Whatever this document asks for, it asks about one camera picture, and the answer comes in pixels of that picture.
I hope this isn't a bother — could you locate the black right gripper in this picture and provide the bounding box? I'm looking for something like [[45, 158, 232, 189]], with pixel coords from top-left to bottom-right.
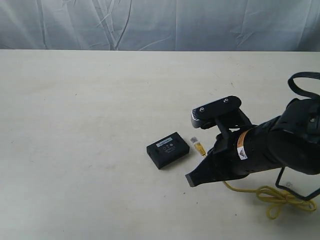
[[185, 116, 286, 188]]

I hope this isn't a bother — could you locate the black network adapter box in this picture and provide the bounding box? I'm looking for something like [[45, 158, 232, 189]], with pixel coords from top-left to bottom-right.
[[146, 132, 190, 170]]

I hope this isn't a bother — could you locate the yellow ethernet cable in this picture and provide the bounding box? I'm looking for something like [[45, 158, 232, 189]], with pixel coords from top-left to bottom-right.
[[189, 136, 318, 221]]

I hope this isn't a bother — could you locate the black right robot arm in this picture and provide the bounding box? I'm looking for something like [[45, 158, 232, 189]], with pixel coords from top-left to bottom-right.
[[186, 97, 320, 187]]

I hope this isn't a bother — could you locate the white wrinkled backdrop curtain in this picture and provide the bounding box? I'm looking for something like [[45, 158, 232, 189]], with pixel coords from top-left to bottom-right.
[[0, 0, 320, 52]]

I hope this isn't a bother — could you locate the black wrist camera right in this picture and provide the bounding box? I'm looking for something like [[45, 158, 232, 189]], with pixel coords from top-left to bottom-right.
[[191, 95, 252, 130]]

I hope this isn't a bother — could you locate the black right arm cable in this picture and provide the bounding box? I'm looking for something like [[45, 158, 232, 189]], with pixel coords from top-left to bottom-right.
[[274, 71, 320, 201]]

